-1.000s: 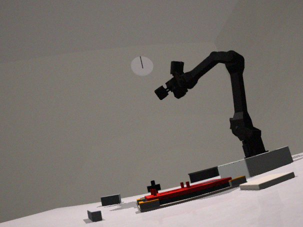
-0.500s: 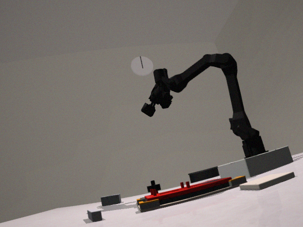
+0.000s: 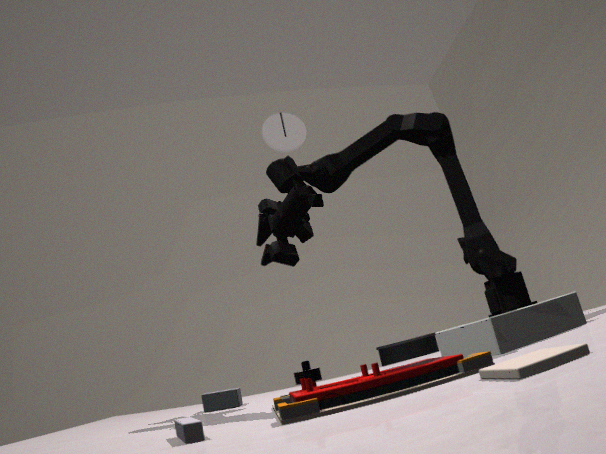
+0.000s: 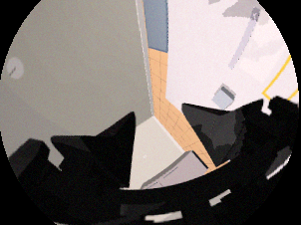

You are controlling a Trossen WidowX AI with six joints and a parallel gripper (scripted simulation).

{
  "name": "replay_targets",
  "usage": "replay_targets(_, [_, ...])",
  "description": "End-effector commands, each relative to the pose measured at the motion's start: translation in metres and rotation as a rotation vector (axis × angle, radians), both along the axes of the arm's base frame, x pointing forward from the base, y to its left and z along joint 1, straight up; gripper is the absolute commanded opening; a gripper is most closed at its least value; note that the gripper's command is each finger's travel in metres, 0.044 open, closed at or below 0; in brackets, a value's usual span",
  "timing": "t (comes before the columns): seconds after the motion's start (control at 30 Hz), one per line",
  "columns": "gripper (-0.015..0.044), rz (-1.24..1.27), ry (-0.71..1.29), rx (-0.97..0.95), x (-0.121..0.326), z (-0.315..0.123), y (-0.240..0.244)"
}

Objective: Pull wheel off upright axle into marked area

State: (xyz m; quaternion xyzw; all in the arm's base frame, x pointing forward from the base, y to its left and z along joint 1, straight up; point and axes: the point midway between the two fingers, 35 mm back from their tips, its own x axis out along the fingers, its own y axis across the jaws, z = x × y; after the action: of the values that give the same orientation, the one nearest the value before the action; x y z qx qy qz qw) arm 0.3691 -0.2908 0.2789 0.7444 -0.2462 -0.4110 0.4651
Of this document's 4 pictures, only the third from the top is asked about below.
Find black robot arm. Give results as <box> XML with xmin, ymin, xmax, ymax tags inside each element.
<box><xmin>266</xmin><ymin>113</ymin><xmax>537</xmax><ymax>317</ymax></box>

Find cream flat rectangular slab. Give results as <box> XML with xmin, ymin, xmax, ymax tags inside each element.
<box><xmin>479</xmin><ymin>343</ymin><xmax>590</xmax><ymax>380</ymax></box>

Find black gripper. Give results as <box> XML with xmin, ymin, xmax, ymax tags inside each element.
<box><xmin>256</xmin><ymin>198</ymin><xmax>305</xmax><ymax>267</ymax></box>

